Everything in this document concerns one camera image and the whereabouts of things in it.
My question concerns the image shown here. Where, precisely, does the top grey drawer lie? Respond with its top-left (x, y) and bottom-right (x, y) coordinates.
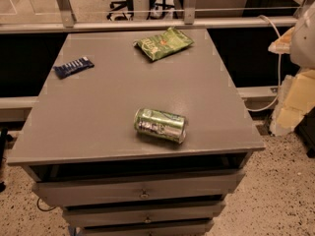
top-left (32, 170), bottom-right (245, 207)

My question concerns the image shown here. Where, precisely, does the bottom grey drawer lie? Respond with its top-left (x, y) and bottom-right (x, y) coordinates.
top-left (83, 218), bottom-right (214, 236)

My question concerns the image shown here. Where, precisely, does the grey drawer cabinet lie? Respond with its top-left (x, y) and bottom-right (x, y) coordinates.
top-left (8, 29), bottom-right (264, 236)

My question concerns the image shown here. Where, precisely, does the grey drawer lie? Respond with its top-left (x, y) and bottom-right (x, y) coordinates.
top-left (63, 200), bottom-right (225, 227)
top-left (32, 170), bottom-right (245, 207)
top-left (83, 218), bottom-right (214, 236)

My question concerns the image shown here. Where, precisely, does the green soda can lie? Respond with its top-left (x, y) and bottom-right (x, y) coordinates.
top-left (134, 108), bottom-right (186, 144)

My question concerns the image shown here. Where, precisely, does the middle grey drawer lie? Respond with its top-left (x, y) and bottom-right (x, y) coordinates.
top-left (63, 200), bottom-right (225, 227)

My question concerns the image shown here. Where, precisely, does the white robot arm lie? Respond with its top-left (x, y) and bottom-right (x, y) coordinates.
top-left (268, 2), bottom-right (315, 136)

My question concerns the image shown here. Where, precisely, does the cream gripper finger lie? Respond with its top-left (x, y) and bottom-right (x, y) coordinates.
top-left (270, 69), bottom-right (315, 136)
top-left (268, 28), bottom-right (294, 54)

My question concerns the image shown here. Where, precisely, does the black office chair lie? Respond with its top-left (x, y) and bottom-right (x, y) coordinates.
top-left (106, 0), bottom-right (174, 21)

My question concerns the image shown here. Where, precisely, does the green chip bag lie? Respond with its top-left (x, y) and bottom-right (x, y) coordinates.
top-left (133, 28), bottom-right (194, 61)

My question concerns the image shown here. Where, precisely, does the grey metal railing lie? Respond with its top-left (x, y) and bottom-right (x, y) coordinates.
top-left (0, 0), bottom-right (314, 34)

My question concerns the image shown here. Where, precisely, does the blue snack bar wrapper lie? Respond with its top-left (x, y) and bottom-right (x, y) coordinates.
top-left (53, 57), bottom-right (95, 80)

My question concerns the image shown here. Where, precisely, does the black floor cable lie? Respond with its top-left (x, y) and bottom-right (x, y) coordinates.
top-left (35, 198), bottom-right (57, 212)

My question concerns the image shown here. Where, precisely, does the white cable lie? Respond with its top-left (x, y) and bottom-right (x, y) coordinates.
top-left (246, 15), bottom-right (284, 113)

